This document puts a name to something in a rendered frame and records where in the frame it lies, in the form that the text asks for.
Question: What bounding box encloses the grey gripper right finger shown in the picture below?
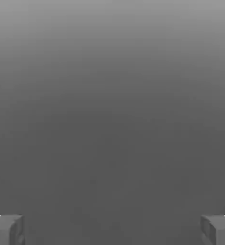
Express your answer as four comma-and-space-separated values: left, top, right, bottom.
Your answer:
199, 214, 225, 245

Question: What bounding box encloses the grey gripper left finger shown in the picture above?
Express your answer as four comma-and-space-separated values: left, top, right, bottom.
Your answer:
0, 214, 26, 245

